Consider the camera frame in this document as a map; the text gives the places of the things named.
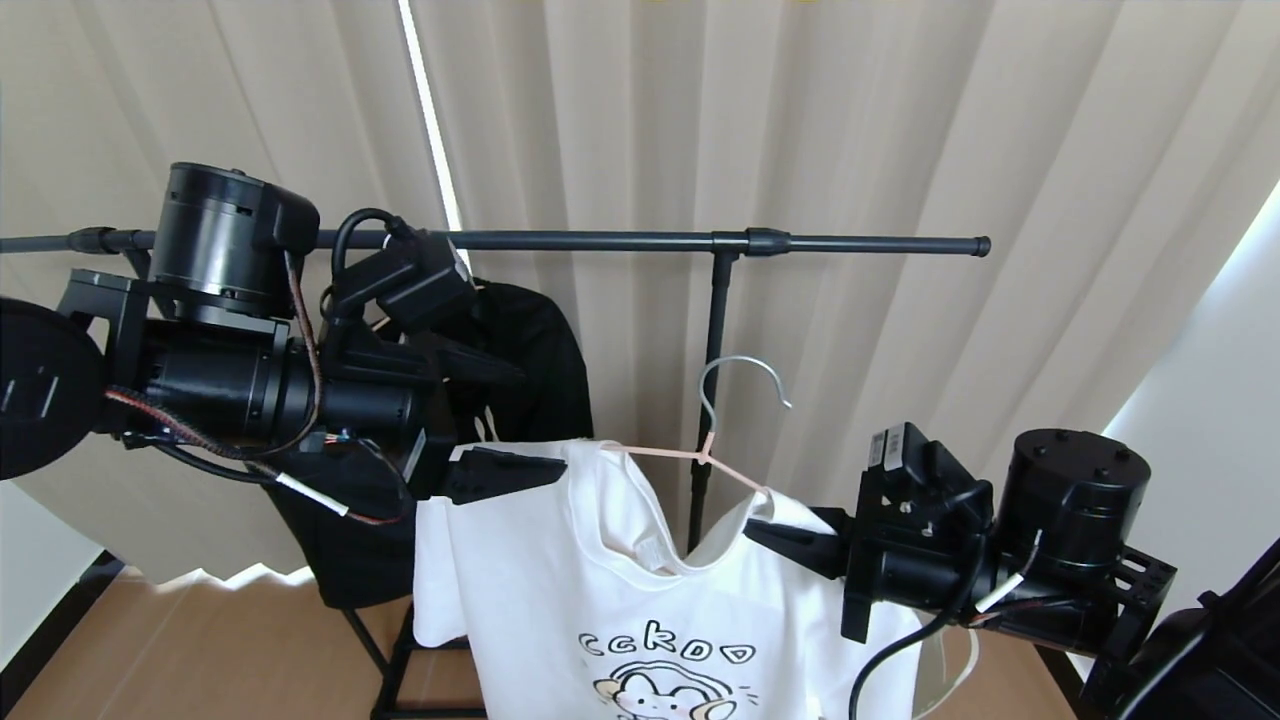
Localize white garment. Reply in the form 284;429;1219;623
412;438;926;720

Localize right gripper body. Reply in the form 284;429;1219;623
842;470;1111;651

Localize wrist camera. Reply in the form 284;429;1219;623
320;210;479;346
865;422;996;546

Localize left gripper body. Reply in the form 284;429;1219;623
145;340;461;499

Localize white laundry basket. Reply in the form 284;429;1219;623
915;625;981;720

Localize beige curtain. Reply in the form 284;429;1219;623
0;0;1280;601

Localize black clothes rack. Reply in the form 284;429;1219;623
0;228;991;720

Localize pink clothes hanger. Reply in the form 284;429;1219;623
600;355;794;501

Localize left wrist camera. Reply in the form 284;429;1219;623
320;210;479;346

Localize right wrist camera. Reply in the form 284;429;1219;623
865;422;996;546

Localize black shorts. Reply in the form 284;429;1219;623
265;280;594;611

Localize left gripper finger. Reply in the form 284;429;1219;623
445;447;569;504
432;345;526;391

